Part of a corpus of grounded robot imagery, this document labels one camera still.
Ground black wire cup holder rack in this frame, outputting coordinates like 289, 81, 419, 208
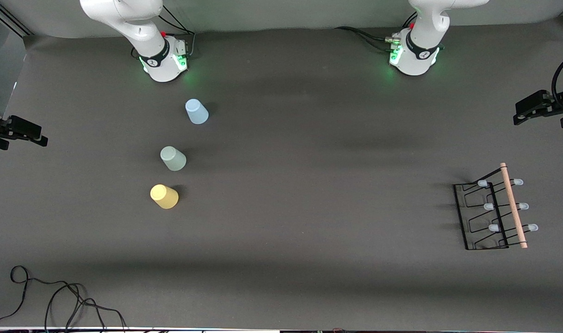
452, 163, 538, 251

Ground pale green plastic cup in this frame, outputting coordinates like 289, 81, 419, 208
160, 146, 187, 172

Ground yellow plastic cup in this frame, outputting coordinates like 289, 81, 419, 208
150, 184, 179, 210

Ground light blue plastic cup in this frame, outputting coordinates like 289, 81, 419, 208
185, 99, 210, 125

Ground dark grey table sheet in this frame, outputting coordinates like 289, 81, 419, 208
0, 15, 563, 330

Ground aluminium frame rail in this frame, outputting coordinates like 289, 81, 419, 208
0, 0, 33, 37

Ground thin black loose cable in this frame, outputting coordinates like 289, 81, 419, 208
44, 283, 127, 332
0, 265, 85, 328

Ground black right base cables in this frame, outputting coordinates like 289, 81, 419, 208
157, 5, 196, 60

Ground black base cables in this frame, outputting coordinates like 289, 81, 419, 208
334, 13, 418, 52
157, 5, 196, 60

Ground black left base cables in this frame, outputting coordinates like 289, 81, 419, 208
334, 13, 418, 52

